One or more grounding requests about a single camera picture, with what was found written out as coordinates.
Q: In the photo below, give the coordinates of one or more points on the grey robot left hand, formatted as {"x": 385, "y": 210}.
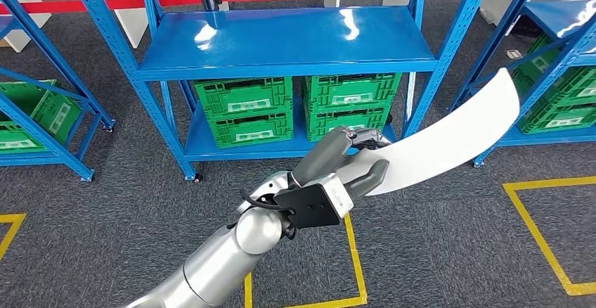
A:
{"x": 321, "y": 157}

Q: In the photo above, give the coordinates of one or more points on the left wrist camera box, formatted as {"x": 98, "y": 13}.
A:
{"x": 307, "y": 205}

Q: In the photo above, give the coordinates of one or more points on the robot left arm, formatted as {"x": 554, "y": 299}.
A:
{"x": 219, "y": 264}

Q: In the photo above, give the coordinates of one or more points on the blue steel shelf rack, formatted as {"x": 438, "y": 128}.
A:
{"x": 28, "y": 159}
{"x": 549, "y": 17}
{"x": 279, "y": 40}

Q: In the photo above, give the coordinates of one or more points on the white curved body panel part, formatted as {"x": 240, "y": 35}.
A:
{"x": 442, "y": 147}

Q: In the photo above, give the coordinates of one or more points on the floor socket plate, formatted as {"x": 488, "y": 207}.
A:
{"x": 514, "y": 54}

